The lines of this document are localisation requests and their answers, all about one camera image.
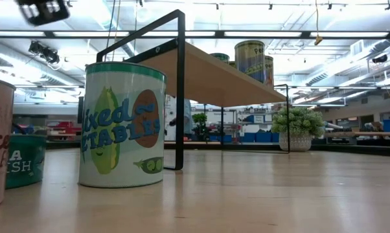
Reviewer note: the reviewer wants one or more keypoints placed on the blue peas tin can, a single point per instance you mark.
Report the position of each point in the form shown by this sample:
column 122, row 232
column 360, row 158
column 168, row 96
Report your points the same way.
column 250, row 59

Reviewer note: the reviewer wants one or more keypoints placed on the green yellow label tin can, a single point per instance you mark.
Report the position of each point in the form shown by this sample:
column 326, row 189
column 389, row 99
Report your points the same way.
column 232, row 64

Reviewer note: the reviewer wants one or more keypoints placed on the red tool cart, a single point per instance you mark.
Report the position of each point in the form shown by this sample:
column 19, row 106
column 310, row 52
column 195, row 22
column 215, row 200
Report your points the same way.
column 65, row 126

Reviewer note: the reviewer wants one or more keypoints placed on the small green background plant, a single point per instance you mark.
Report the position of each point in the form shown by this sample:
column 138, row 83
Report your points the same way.
column 199, row 119

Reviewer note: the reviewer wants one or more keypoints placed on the wooden shelf black metal frame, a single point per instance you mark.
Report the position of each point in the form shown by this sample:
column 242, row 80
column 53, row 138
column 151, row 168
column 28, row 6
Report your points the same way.
column 214, row 81

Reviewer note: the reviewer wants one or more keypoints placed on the black monitor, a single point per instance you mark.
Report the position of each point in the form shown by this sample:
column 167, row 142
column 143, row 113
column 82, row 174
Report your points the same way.
column 80, row 110

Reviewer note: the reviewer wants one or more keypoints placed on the black aluminium rig frame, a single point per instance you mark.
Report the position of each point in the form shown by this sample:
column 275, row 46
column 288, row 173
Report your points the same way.
column 344, row 149

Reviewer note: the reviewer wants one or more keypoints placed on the black ceiling device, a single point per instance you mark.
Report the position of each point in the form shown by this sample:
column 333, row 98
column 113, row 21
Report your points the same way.
column 379, row 59

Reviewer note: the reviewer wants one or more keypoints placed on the green potted plant white pot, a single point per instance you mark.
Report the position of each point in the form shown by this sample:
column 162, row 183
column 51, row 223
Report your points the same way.
column 298, row 124

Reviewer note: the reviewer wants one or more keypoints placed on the short teal tuna can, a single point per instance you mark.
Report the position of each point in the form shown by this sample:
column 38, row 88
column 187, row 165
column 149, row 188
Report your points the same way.
column 26, row 161

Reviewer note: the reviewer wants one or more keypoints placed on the wooden workbench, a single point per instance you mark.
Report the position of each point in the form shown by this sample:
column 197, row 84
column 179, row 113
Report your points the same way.
column 370, row 134

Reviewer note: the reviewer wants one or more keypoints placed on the person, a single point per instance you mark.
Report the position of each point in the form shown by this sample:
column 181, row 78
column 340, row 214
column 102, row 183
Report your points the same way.
column 188, row 116

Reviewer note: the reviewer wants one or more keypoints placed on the black ceiling-mounted device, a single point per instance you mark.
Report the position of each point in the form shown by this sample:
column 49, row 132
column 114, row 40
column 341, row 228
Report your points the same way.
column 46, row 53

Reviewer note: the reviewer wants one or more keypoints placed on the mixed vegetables tin can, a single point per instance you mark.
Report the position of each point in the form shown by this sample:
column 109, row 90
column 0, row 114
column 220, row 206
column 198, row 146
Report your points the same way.
column 123, row 136

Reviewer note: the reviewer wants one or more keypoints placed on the yellow label peas can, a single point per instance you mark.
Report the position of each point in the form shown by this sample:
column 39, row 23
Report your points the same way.
column 269, row 71

